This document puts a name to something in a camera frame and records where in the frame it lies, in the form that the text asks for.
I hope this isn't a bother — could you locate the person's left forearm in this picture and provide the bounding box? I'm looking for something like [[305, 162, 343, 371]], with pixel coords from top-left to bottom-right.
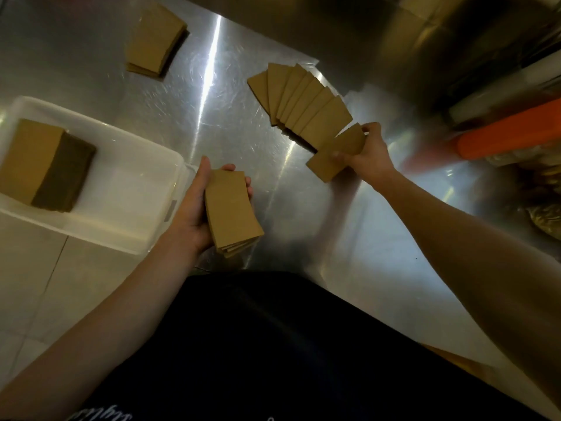
[[0, 223, 207, 421]]

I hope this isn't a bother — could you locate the fanned row of cup sleeves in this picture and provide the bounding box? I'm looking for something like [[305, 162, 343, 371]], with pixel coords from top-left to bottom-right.
[[247, 62, 354, 153]]

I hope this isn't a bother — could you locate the person's dark shirt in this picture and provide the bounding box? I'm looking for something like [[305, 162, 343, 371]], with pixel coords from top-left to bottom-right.
[[66, 271, 550, 421]]

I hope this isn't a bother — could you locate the person's left hand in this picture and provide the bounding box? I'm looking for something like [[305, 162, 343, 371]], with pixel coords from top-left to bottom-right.
[[172, 156, 254, 256]]

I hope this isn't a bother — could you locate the person's right hand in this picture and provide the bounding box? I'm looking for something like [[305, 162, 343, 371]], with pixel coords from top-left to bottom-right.
[[332, 122, 398, 185]]

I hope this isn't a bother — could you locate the single brown cup sleeve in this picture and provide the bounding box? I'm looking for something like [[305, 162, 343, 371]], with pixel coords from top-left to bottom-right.
[[305, 122, 367, 184]]

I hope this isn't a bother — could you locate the orange plastic container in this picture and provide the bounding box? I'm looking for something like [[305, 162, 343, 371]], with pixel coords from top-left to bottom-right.
[[453, 98, 561, 162]]

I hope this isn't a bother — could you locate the person's right forearm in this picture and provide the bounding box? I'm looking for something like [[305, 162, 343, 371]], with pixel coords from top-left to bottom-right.
[[366, 168, 561, 406]]

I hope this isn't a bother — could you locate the loose pile of cup sleeves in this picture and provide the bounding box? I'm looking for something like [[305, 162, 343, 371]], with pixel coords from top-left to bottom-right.
[[126, 3, 188, 79]]

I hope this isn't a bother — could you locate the binned stack of cup sleeves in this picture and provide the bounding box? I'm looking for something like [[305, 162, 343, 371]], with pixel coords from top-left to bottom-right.
[[0, 118, 97, 213]]

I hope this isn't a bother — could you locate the white plastic bin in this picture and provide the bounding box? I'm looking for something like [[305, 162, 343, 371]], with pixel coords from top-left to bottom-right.
[[0, 96, 198, 256]]

